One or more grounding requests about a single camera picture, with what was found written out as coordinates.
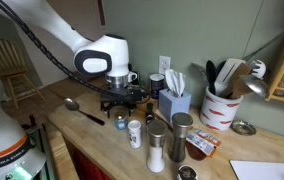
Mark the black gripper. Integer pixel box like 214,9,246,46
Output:
99,85,138,119

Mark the glass jar golden lid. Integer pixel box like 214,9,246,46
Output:
113,110,129,131

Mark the black canister white lid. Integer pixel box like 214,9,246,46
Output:
149,73,166,100

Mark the white shaker bottle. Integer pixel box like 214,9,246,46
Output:
127,119,143,150

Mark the dark glass bottle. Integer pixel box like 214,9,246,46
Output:
144,102,156,126

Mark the steel salt grinder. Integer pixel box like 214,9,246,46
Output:
146,119,169,174

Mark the blue tissue box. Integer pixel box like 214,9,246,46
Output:
158,68,192,125

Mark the steel pepper grinder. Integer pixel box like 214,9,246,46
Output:
168,112,194,164

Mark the metal robot mounting stand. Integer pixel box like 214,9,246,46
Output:
24,123,56,180

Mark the orange white packet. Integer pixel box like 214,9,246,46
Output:
185,127,222,157

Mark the small dark jar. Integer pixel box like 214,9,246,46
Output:
176,164,200,180

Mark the black plastic spoon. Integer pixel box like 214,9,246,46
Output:
205,59,218,96

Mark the white orange utensil crock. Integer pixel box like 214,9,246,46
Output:
199,85,244,132

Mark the white flat spatula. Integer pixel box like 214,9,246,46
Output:
214,58,247,97

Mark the wooden spindle chair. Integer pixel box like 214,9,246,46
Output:
0,37,45,110

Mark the wooden spatula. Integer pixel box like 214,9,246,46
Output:
226,63,252,100

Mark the small metal dish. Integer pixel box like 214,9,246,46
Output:
230,119,258,137

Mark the steel serving ladle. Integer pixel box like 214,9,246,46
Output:
231,73,270,100

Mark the white slotted spoon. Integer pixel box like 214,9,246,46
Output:
248,59,268,80

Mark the white paper sheet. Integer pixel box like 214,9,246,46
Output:
229,160,284,180

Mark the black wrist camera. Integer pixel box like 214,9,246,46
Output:
130,85,151,103

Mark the metal ladle black handle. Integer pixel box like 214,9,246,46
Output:
63,97,106,127

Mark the white wall outlet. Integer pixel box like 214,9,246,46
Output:
158,55,172,75

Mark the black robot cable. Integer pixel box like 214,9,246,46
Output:
0,0,151,105

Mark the long metal utensil handle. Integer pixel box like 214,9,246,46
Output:
241,23,284,63

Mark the wooden wall shelf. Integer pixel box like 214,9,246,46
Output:
264,28,284,107

